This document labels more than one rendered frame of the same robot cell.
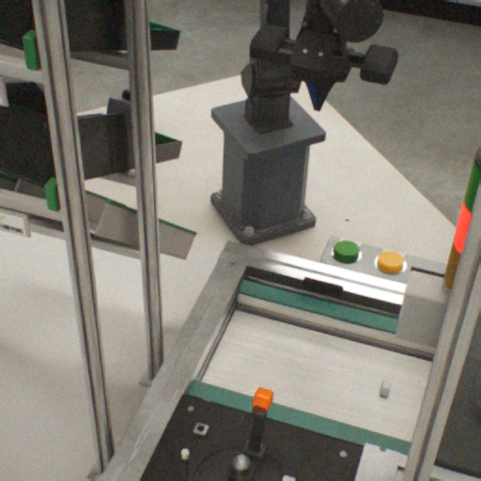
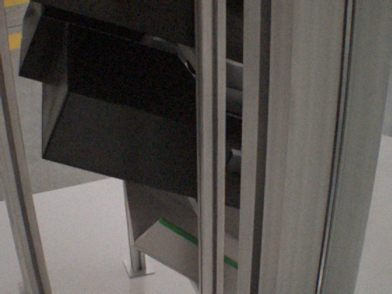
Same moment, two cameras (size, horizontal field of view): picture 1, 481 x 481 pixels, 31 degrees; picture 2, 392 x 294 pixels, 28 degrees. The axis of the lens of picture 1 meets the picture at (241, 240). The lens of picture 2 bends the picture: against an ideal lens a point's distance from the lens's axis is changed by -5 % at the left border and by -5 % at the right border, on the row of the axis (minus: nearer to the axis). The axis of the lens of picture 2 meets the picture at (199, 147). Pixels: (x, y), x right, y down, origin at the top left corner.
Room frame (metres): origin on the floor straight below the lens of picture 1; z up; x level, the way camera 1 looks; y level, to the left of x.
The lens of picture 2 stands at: (0.49, -0.34, 1.74)
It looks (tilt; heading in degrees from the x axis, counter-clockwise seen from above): 37 degrees down; 54
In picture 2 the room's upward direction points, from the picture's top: 1 degrees counter-clockwise
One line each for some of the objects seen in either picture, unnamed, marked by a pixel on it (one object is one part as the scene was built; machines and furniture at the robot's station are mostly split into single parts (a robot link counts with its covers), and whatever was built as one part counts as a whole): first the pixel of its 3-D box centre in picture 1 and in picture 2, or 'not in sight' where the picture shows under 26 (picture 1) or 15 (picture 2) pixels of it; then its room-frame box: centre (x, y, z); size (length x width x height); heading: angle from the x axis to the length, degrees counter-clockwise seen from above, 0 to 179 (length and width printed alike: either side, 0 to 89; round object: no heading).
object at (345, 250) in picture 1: (346, 253); not in sight; (1.01, -0.16, 0.96); 0.04 x 0.04 x 0.02
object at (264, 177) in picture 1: (265, 168); not in sight; (1.23, -0.04, 0.96); 0.15 x 0.15 x 0.20; 28
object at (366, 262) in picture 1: (387, 278); not in sight; (0.99, -0.23, 0.93); 0.21 x 0.07 x 0.06; 73
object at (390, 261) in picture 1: (390, 263); not in sight; (0.99, -0.23, 0.96); 0.04 x 0.04 x 0.02
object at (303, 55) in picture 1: (318, 54); not in sight; (0.97, -0.09, 1.33); 0.07 x 0.07 x 0.06; 74
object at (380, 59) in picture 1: (325, 33); not in sight; (1.02, -0.10, 1.33); 0.19 x 0.06 x 0.08; 73
